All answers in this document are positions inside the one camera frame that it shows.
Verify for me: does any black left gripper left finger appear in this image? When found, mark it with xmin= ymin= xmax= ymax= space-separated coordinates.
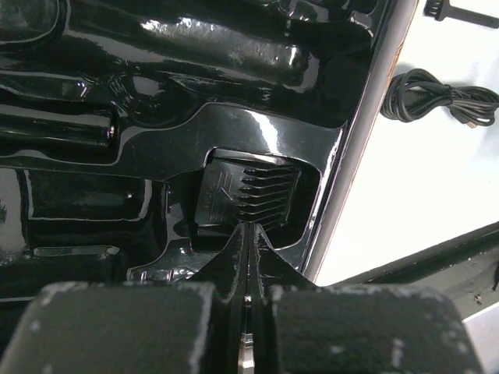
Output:
xmin=1 ymin=224 xmax=250 ymax=373

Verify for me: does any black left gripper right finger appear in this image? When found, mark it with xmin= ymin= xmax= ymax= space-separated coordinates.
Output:
xmin=249 ymin=224 xmax=483 ymax=373

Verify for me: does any black clipper guard comb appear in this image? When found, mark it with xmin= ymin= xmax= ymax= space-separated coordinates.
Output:
xmin=194 ymin=148 xmax=301 ymax=237

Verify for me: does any white box with black tray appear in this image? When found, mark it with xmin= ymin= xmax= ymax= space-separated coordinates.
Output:
xmin=0 ymin=0 xmax=414 ymax=305

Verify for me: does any black power cable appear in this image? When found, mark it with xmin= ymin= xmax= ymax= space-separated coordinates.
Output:
xmin=380 ymin=68 xmax=499 ymax=129

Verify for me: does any black cleaning brush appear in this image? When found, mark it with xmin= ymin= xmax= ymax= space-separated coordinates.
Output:
xmin=423 ymin=0 xmax=499 ymax=30

